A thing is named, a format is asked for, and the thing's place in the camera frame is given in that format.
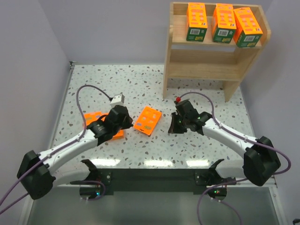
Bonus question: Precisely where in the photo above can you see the orange sponge box wide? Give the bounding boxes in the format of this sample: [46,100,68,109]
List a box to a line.
[133,106,162,135]
[100,113,125,141]
[84,111,102,126]

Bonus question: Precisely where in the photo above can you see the orange sponge box narrow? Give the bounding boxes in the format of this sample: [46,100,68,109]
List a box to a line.
[186,2,208,42]
[211,3,237,44]

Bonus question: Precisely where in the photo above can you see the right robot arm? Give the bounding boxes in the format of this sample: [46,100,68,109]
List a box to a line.
[168,100,281,187]

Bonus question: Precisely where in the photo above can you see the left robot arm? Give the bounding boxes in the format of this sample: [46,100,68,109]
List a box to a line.
[17,105,133,200]

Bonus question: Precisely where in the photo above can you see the wooden shelf unit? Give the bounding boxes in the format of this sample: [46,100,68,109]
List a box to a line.
[163,2,271,102]

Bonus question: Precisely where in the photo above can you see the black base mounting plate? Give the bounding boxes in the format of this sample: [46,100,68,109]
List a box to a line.
[84,168,236,195]

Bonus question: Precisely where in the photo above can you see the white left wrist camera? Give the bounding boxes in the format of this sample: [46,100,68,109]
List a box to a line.
[110,93,125,108]

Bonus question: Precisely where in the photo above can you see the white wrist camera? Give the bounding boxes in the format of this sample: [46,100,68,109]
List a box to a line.
[110,93,125,108]
[174,97,181,104]

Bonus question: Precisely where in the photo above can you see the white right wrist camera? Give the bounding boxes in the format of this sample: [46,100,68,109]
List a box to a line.
[174,97,181,104]

